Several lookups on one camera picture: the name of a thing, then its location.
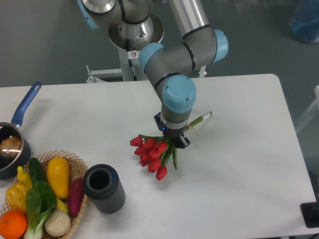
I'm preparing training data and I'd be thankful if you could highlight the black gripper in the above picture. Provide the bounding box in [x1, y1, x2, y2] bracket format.
[154, 112, 190, 149]

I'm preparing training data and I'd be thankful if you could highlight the red tulip bouquet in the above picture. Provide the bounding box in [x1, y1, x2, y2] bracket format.
[129, 111, 213, 181]

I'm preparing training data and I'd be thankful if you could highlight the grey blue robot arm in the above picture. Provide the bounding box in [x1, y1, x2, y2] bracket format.
[78, 0, 228, 148]

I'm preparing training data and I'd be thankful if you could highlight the dark grey ribbed vase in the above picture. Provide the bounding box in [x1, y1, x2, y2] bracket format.
[83, 164, 126, 214]

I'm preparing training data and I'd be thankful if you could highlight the purple eggplant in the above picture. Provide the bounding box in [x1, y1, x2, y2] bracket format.
[67, 178, 84, 217]

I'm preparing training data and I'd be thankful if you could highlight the yellow squash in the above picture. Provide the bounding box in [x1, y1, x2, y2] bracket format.
[47, 157, 70, 200]

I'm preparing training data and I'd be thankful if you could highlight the yellow banana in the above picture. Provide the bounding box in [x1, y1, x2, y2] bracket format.
[56, 198, 68, 213]

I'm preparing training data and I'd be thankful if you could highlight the dark green cucumber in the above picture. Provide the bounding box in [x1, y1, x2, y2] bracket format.
[28, 157, 47, 184]

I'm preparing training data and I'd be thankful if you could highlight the woven wicker basket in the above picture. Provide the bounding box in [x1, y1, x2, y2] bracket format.
[0, 150, 88, 239]

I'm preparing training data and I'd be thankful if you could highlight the beige round bun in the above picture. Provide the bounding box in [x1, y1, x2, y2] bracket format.
[44, 210, 71, 237]

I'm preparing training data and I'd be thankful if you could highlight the green bok choy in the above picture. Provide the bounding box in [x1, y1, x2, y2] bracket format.
[23, 181, 56, 239]

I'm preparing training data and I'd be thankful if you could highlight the black device at edge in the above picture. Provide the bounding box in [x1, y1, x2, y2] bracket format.
[300, 202, 319, 228]

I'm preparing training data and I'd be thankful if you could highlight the brown bread in pan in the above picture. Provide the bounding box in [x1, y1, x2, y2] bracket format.
[0, 136, 22, 158]

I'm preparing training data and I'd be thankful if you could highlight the yellow bell pepper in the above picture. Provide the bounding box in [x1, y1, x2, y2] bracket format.
[5, 183, 27, 213]

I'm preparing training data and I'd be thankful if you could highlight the blue translucent container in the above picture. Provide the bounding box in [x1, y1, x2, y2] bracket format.
[289, 0, 319, 43]

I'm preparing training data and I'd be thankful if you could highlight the orange fruit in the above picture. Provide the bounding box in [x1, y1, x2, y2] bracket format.
[0, 210, 27, 239]

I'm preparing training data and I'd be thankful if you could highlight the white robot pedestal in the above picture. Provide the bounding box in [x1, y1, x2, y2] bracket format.
[87, 43, 213, 85]

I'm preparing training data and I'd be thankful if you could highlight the blue handled saucepan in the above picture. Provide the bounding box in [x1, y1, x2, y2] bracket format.
[0, 82, 42, 180]

